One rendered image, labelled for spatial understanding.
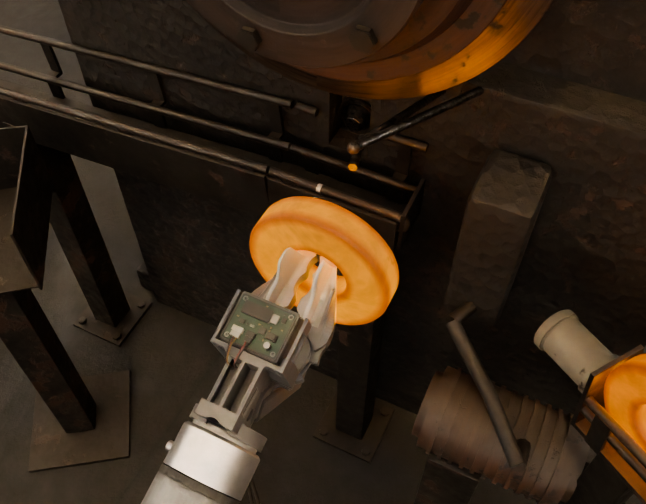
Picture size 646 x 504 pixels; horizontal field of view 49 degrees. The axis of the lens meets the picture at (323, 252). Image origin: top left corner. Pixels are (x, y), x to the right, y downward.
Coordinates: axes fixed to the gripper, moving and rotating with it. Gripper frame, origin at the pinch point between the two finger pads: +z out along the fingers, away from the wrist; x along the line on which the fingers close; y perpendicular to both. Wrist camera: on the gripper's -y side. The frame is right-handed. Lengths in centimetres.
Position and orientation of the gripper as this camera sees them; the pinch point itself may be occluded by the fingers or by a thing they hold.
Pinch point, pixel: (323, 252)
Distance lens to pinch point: 70.8
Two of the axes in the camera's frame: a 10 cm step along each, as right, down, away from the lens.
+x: -9.0, -3.5, 2.5
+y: -1.0, -3.9, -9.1
